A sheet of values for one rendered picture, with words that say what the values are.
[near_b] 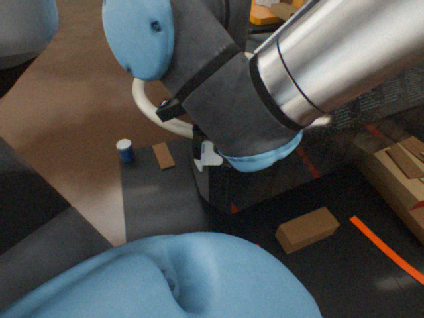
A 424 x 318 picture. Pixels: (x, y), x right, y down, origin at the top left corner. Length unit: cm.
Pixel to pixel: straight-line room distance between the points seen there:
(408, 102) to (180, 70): 127
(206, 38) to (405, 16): 15
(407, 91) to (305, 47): 123
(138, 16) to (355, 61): 18
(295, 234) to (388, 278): 50
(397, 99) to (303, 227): 73
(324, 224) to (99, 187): 137
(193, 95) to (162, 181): 143
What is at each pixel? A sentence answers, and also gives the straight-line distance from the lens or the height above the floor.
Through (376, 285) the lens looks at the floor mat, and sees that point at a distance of 157.
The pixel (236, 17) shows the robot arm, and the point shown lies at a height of 120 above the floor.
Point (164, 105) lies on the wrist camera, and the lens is 48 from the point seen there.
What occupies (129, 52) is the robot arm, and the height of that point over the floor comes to 120.
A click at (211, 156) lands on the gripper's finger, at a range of 51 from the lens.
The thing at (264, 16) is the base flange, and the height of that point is 78.
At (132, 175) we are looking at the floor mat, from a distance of 175.
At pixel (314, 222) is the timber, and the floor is 13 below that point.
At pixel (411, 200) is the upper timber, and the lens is 177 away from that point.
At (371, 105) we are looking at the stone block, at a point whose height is 69.
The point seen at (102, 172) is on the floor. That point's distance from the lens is 186.
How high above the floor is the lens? 131
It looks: 47 degrees down
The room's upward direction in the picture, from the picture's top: straight up
